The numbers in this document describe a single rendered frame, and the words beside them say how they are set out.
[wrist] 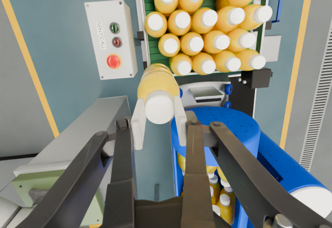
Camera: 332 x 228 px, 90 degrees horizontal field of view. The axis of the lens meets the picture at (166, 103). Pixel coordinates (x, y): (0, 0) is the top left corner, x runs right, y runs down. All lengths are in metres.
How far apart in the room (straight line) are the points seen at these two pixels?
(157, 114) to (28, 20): 1.79
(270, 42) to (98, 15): 0.67
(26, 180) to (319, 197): 1.31
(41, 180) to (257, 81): 0.94
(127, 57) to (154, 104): 0.31
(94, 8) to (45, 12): 1.35
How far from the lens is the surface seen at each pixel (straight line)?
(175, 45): 0.49
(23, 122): 2.26
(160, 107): 0.21
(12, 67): 2.09
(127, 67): 0.50
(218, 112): 0.65
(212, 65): 0.51
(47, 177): 0.89
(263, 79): 0.71
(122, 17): 0.50
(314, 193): 1.12
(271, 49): 0.87
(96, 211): 0.97
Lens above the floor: 1.59
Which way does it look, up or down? 69 degrees down
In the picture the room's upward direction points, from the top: 174 degrees clockwise
